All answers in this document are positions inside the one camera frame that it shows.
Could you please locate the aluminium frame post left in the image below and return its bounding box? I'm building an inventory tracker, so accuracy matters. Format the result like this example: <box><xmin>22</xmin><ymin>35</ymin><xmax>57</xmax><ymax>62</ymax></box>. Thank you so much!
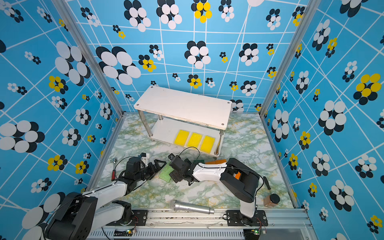
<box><xmin>52</xmin><ymin>1</ymin><xmax>124</xmax><ymax>118</ymax></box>

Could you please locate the silver microphone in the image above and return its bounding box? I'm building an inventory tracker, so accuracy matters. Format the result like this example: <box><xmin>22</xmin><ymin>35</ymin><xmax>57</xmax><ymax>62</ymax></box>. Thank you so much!
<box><xmin>170</xmin><ymin>200</ymin><xmax>215</xmax><ymax>215</ymax></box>

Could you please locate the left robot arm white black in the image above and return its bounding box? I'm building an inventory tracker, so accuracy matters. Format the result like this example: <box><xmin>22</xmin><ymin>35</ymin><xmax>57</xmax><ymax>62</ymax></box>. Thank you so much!
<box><xmin>43</xmin><ymin>156</ymin><xmax>167</xmax><ymax>240</ymax></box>

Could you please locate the green sponge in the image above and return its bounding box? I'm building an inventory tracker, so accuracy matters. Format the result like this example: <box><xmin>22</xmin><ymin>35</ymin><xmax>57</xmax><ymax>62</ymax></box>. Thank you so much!
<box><xmin>194</xmin><ymin>160</ymin><xmax>205</xmax><ymax>165</ymax></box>
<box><xmin>159</xmin><ymin>168</ymin><xmax>173</xmax><ymax>183</ymax></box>

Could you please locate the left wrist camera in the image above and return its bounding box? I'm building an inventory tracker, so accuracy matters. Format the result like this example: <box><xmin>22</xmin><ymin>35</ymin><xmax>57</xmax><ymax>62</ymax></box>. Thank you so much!
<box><xmin>140</xmin><ymin>153</ymin><xmax>150</xmax><ymax>166</ymax></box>

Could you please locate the yellow sponge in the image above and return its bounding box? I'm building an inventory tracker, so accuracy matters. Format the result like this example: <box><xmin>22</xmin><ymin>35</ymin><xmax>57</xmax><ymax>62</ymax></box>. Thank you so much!
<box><xmin>174</xmin><ymin>130</ymin><xmax>190</xmax><ymax>147</ymax></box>
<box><xmin>187</xmin><ymin>133</ymin><xmax>203</xmax><ymax>148</ymax></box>
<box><xmin>200</xmin><ymin>136</ymin><xmax>216</xmax><ymax>154</ymax></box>

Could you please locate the orange sponge left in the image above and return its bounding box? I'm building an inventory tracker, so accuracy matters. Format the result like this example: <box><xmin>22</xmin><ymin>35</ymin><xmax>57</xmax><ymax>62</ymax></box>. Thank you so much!
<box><xmin>205</xmin><ymin>160</ymin><xmax>227</xmax><ymax>165</ymax></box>

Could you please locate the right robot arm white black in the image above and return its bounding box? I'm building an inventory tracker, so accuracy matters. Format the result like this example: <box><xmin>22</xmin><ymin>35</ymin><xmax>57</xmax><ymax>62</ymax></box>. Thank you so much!
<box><xmin>168</xmin><ymin>154</ymin><xmax>261</xmax><ymax>219</ymax></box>

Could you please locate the aluminium frame post right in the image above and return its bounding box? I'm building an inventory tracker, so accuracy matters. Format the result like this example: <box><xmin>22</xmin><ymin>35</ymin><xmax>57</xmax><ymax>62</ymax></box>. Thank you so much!
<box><xmin>260</xmin><ymin>0</ymin><xmax>321</xmax><ymax>117</ymax></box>

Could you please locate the white two-tier shelf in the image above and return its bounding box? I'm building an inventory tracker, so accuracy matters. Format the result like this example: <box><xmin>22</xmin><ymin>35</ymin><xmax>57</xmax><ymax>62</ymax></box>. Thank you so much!
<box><xmin>134</xmin><ymin>86</ymin><xmax>232</xmax><ymax>158</ymax></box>

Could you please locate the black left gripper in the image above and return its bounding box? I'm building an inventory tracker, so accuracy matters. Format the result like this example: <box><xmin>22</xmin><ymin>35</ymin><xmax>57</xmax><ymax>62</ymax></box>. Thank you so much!
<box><xmin>134</xmin><ymin>160</ymin><xmax>166</xmax><ymax>184</ymax></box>

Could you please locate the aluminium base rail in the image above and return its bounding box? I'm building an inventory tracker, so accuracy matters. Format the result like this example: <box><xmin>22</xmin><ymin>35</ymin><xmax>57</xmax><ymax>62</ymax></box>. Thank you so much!
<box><xmin>79</xmin><ymin>209</ymin><xmax>318</xmax><ymax>240</ymax></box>

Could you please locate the red handled ratchet wrench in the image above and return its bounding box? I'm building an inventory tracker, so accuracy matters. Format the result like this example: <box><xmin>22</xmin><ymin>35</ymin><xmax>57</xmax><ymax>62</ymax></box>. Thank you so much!
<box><xmin>111</xmin><ymin>158</ymin><xmax>118</xmax><ymax>181</ymax></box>

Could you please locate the aluminium frame post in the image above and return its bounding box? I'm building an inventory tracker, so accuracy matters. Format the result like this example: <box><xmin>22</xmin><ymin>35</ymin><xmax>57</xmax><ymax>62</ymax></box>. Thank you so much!
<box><xmin>52</xmin><ymin>1</ymin><xmax>124</xmax><ymax>118</ymax></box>
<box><xmin>260</xmin><ymin>0</ymin><xmax>321</xmax><ymax>117</ymax></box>

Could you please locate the brown jar black lid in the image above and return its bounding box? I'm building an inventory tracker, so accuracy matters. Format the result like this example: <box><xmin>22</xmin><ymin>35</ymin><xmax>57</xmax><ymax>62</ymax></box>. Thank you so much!
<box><xmin>263</xmin><ymin>194</ymin><xmax>281</xmax><ymax>208</ymax></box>

